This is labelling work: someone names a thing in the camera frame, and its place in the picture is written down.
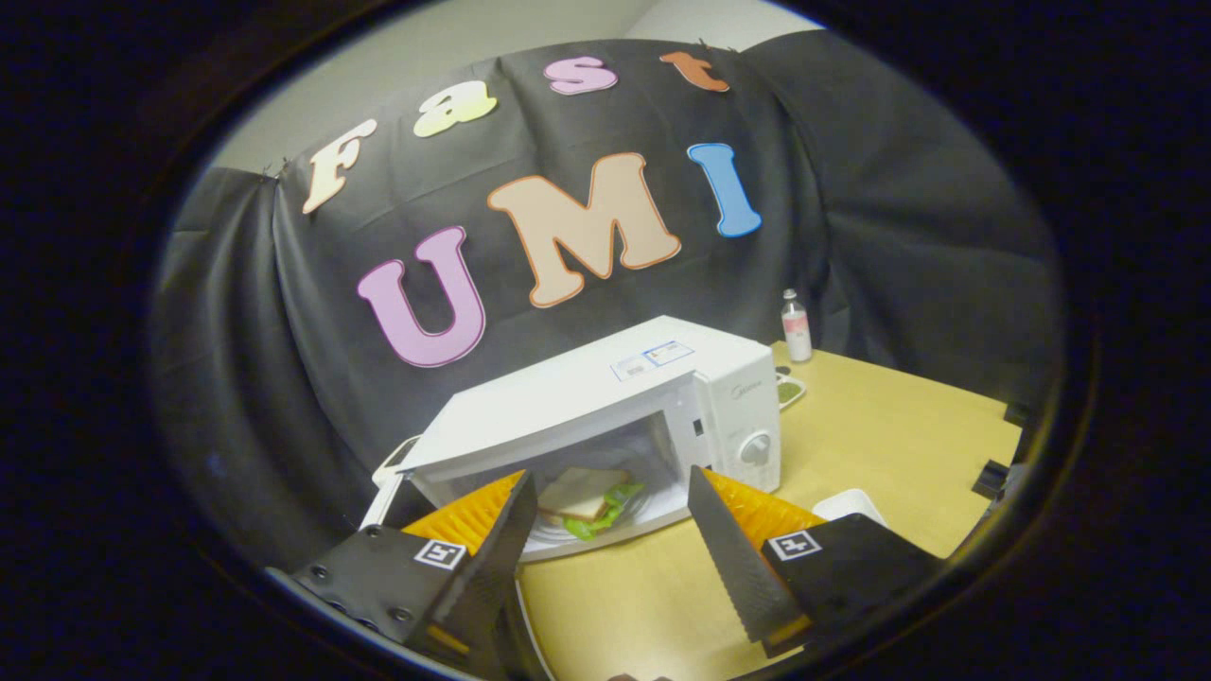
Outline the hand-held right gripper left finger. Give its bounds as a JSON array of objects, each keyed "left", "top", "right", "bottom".
[{"left": 293, "top": 470, "right": 539, "bottom": 678}]

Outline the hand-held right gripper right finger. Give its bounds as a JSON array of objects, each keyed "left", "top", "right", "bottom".
[{"left": 688, "top": 465, "right": 943, "bottom": 659}]

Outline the lettuce sandwich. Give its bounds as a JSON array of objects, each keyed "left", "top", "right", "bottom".
[{"left": 537, "top": 466, "right": 646, "bottom": 542}]

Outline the white microwave oven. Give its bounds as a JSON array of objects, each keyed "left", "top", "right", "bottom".
[{"left": 360, "top": 315, "right": 783, "bottom": 681}]

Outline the white rectangular plate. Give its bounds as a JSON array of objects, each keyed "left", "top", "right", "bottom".
[{"left": 812, "top": 488, "right": 887, "bottom": 527}]

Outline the clear bottle with pink label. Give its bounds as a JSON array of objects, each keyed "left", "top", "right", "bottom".
[{"left": 781, "top": 288, "right": 814, "bottom": 363}]

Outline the black backdrop cloth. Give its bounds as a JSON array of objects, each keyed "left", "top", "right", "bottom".
[{"left": 151, "top": 28, "right": 1061, "bottom": 568}]

